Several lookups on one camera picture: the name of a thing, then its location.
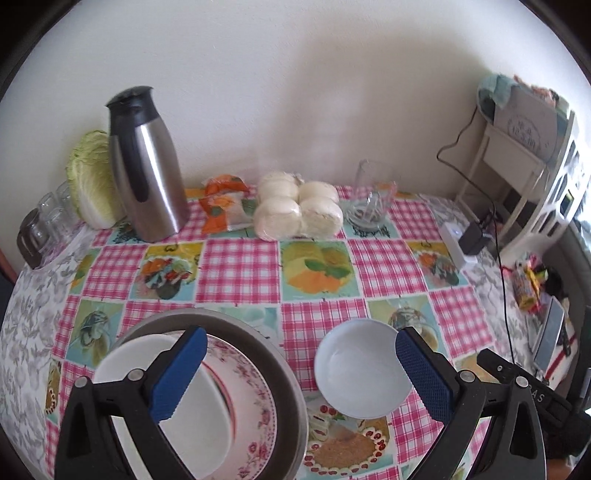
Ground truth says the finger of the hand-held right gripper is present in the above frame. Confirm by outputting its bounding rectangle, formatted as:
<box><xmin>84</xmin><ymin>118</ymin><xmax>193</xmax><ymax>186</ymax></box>
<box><xmin>475</xmin><ymin>348</ymin><xmax>574</xmax><ymax>426</ymax></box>

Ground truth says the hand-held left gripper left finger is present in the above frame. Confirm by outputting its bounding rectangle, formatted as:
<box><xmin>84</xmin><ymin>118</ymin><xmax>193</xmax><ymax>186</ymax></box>
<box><xmin>54</xmin><ymin>325</ymin><xmax>208</xmax><ymax>480</ymax></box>

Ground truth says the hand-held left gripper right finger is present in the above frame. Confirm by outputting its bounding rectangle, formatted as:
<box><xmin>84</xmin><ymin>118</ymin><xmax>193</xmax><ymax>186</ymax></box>
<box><xmin>394</xmin><ymin>326</ymin><xmax>548</xmax><ymax>480</ymax></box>

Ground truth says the white bowl with strawberry print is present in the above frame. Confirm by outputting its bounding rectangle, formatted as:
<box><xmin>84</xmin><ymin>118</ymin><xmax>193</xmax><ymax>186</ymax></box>
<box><xmin>93</xmin><ymin>333</ymin><xmax>238</xmax><ymax>480</ymax></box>

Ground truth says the pale blue figure-print bowl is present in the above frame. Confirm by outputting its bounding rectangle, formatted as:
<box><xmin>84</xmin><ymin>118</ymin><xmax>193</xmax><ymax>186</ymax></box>
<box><xmin>314</xmin><ymin>319</ymin><xmax>413</xmax><ymax>420</ymax></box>

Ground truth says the pink floral porcelain plate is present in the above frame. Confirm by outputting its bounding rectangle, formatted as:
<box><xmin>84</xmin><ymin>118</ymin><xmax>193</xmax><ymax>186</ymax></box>
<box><xmin>202</xmin><ymin>335</ymin><xmax>279</xmax><ymax>480</ymax></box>

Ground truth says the large stainless steel plate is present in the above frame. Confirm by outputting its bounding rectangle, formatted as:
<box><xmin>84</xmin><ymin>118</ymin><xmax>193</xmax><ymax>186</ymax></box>
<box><xmin>111</xmin><ymin>309</ymin><xmax>309</xmax><ymax>480</ymax></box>

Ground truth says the smartphone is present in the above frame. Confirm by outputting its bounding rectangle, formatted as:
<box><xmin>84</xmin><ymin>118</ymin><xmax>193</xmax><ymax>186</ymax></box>
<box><xmin>533</xmin><ymin>295</ymin><xmax>567</xmax><ymax>371</ymax></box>

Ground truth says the colourful candy packet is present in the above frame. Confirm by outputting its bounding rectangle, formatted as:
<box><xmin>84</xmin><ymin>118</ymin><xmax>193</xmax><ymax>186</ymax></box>
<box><xmin>510</xmin><ymin>258</ymin><xmax>550</xmax><ymax>313</ymax></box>

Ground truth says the pink checkered tablecloth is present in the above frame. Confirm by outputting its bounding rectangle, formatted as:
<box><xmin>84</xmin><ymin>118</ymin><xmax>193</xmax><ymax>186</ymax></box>
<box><xmin>0</xmin><ymin>185</ymin><xmax>579</xmax><ymax>480</ymax></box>

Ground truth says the white power strip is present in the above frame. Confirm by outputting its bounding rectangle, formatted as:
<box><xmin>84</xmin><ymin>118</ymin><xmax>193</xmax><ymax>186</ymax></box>
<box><xmin>438</xmin><ymin>222</ymin><xmax>479</xmax><ymax>269</ymax></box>

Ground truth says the black power adapter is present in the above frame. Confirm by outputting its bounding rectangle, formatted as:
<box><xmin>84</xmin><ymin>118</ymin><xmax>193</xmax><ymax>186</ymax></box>
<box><xmin>459</xmin><ymin>222</ymin><xmax>495</xmax><ymax>257</ymax></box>

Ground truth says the white plastic shelf rack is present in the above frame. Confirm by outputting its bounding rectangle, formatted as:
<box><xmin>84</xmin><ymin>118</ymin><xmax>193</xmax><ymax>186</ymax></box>
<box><xmin>455</xmin><ymin>74</ymin><xmax>591</xmax><ymax>265</ymax></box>

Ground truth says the orange snack packet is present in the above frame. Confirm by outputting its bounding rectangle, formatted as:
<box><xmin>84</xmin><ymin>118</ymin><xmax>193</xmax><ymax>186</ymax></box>
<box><xmin>199</xmin><ymin>174</ymin><xmax>260</xmax><ymax>233</ymax></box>

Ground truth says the stainless steel thermos jug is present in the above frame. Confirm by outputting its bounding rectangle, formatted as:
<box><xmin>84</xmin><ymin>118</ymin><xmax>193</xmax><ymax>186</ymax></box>
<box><xmin>106</xmin><ymin>85</ymin><xmax>191</xmax><ymax>243</ymax></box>

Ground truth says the small clear glass cup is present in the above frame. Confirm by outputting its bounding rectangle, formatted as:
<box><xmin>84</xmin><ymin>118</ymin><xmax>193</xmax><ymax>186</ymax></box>
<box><xmin>55</xmin><ymin>181</ymin><xmax>84</xmax><ymax>223</ymax></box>
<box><xmin>36</xmin><ymin>191</ymin><xmax>70</xmax><ymax>246</ymax></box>

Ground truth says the tall clear glass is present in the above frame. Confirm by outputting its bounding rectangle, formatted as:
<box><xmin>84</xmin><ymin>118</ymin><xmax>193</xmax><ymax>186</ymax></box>
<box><xmin>356</xmin><ymin>159</ymin><xmax>397</xmax><ymax>217</ymax></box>

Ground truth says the bag of steamed buns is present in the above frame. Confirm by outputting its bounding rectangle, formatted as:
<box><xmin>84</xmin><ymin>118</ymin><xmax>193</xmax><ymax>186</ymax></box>
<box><xmin>253</xmin><ymin>171</ymin><xmax>345</xmax><ymax>242</ymax></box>

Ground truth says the napa cabbage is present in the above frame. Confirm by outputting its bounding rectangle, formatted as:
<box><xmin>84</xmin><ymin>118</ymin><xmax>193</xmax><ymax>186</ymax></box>
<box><xmin>65</xmin><ymin>130</ymin><xmax>128</xmax><ymax>230</ymax></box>

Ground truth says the white printed bag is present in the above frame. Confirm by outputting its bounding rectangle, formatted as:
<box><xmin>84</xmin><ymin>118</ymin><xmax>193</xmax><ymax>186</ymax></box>
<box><xmin>492</xmin><ymin>85</ymin><xmax>567</xmax><ymax>163</ymax></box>

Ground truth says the green cloth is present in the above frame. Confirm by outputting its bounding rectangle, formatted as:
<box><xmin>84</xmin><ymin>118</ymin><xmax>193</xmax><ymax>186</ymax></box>
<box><xmin>478</xmin><ymin>74</ymin><xmax>516</xmax><ymax>112</ymax></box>

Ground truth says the black cable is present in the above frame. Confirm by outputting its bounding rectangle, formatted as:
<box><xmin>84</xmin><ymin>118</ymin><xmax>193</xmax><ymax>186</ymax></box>
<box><xmin>436</xmin><ymin>108</ymin><xmax>519</xmax><ymax>366</ymax></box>

